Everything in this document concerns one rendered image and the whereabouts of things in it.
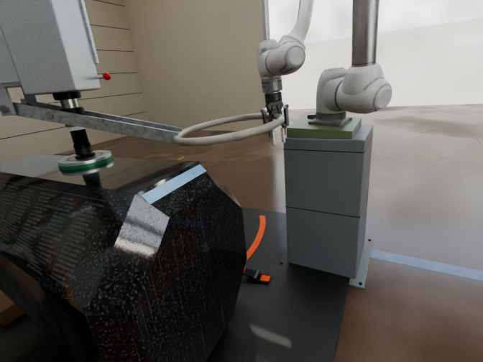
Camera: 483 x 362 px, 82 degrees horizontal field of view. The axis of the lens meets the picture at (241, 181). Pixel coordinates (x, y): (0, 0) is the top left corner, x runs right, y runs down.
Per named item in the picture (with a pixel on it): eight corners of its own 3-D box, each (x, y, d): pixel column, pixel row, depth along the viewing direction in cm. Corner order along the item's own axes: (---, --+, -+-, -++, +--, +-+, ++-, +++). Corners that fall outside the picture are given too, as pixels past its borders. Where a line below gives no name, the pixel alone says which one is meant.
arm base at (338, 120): (314, 116, 164) (315, 107, 162) (353, 119, 151) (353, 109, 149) (300, 123, 151) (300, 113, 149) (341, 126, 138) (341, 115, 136)
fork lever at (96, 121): (-6, 114, 106) (-7, 100, 104) (28, 109, 124) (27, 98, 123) (175, 146, 114) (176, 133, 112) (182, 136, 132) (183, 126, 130)
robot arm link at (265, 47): (255, 81, 125) (267, 80, 113) (250, 43, 120) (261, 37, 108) (277, 77, 128) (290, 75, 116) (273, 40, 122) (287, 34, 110)
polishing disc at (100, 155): (121, 154, 126) (121, 151, 126) (74, 168, 110) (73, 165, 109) (95, 151, 137) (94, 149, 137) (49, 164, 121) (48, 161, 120)
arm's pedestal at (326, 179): (301, 228, 212) (300, 123, 184) (373, 240, 188) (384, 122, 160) (277, 266, 172) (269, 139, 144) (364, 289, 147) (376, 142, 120)
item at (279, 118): (162, 154, 99) (159, 146, 98) (182, 131, 145) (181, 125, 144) (296, 129, 99) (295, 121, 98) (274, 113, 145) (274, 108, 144)
